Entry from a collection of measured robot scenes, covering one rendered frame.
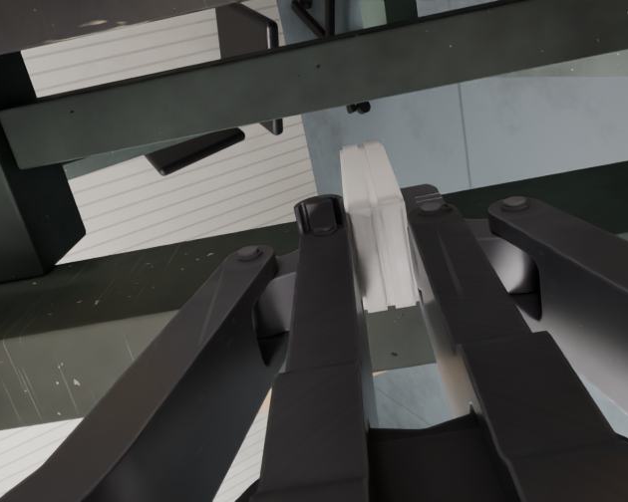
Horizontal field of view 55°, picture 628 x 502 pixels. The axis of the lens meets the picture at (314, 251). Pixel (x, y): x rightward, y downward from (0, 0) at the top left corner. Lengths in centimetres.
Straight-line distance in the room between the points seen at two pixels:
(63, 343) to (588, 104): 188
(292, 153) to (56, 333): 319
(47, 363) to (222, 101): 18
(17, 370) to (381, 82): 27
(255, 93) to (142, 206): 284
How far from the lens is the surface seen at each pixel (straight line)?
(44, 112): 42
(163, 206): 325
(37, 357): 37
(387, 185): 16
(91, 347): 35
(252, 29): 255
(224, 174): 334
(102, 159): 106
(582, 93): 209
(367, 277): 16
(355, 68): 38
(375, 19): 144
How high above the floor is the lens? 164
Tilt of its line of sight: 25 degrees down
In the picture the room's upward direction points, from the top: 113 degrees counter-clockwise
